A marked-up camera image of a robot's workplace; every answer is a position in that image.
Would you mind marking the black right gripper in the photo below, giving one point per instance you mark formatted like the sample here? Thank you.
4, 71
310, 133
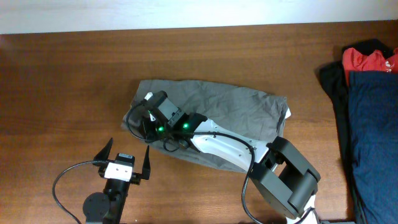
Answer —
144, 123

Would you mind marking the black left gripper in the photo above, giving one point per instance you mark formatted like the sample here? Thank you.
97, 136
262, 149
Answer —
135, 177

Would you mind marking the grey shorts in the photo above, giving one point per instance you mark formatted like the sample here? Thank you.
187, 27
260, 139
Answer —
248, 112

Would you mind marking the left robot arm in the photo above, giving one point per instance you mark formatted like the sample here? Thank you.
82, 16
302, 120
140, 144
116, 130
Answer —
107, 206

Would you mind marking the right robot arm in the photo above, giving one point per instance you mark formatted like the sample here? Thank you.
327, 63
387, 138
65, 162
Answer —
282, 175

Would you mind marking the black garment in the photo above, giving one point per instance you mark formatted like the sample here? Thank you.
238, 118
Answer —
332, 80

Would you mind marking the red garment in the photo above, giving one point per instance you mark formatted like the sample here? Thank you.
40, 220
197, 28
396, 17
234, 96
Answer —
354, 61

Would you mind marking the navy blue garment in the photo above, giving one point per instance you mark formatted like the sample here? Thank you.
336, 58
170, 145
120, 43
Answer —
372, 109

